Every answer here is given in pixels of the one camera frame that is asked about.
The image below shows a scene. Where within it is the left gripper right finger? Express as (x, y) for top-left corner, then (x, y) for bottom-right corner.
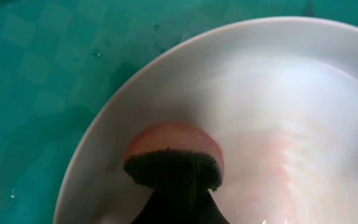
(178, 190), (229, 224)

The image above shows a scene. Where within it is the green and brown sponge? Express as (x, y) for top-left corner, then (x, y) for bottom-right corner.
(123, 121), (224, 191)

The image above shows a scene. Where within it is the teal plastic serving tray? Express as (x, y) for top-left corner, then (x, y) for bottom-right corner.
(0, 0), (358, 223)

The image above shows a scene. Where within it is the light blue rimmed plate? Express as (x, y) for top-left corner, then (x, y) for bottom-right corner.
(53, 17), (358, 223)

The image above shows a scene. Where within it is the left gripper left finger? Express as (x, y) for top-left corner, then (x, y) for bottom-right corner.
(131, 190), (178, 224)

